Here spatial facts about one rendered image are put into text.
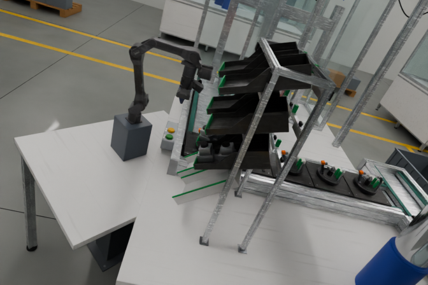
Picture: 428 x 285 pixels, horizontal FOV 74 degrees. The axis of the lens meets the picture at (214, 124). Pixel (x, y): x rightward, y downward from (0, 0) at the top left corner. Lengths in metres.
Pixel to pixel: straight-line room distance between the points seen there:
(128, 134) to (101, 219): 0.41
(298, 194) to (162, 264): 0.82
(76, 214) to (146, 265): 0.36
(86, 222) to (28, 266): 0.98
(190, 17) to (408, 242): 5.82
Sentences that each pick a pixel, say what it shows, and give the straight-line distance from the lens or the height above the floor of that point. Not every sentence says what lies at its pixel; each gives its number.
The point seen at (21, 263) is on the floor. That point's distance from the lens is 2.25.
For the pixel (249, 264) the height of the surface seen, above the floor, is 0.86.
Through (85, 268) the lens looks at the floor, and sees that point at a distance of 2.19.
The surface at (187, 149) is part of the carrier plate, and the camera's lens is 1.54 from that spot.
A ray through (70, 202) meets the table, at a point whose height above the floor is 0.86.
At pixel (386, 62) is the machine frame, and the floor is 1.59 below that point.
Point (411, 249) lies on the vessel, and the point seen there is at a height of 1.19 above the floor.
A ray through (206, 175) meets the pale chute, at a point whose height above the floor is 1.08.
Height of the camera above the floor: 1.87
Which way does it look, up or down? 30 degrees down
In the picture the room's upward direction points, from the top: 19 degrees clockwise
